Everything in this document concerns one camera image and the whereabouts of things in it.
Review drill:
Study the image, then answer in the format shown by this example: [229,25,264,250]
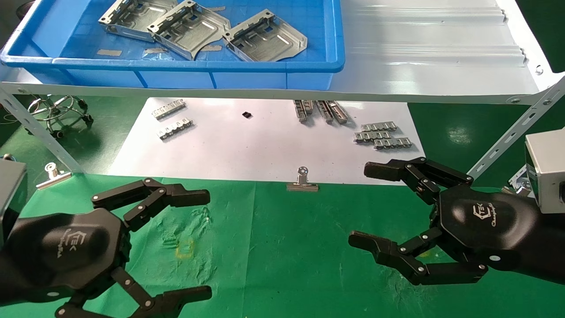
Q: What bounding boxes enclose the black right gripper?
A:
[348,157,565,286]

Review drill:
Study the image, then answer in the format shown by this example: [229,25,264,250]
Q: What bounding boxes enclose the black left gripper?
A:
[0,178,213,318]

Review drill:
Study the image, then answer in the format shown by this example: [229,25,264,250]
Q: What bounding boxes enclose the stamped sheet metal bracket part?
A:
[98,0,179,43]
[222,9,308,62]
[147,0,231,61]

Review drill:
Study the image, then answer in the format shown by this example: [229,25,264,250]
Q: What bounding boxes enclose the grey notched metal strip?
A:
[361,122,398,132]
[373,138,413,150]
[354,131,391,144]

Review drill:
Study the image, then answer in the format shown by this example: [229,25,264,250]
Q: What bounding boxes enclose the green table cloth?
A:
[0,173,565,318]

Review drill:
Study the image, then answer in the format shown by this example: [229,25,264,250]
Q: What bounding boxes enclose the white paper sheet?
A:
[107,97,426,186]

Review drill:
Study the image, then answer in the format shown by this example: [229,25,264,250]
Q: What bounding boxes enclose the white metal shelf board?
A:
[0,0,565,105]

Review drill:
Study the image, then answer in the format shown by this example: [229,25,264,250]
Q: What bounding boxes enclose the chair wheel base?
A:
[27,95,94,138]

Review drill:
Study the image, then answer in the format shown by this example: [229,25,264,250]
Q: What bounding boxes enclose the blue plastic bin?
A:
[0,0,345,90]

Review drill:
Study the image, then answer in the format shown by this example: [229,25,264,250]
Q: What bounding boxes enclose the small silver rail part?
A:
[158,117,194,140]
[151,99,186,121]

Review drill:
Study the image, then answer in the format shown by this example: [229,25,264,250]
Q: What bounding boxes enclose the white perforated shelf post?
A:
[467,77,565,186]
[0,86,84,174]

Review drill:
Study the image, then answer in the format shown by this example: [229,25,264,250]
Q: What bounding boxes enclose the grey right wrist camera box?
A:
[524,128,565,215]

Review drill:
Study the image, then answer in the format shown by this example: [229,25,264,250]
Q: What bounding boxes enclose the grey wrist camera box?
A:
[0,158,28,248]
[524,128,565,215]

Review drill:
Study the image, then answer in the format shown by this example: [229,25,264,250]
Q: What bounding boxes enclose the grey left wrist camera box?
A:
[0,158,28,248]

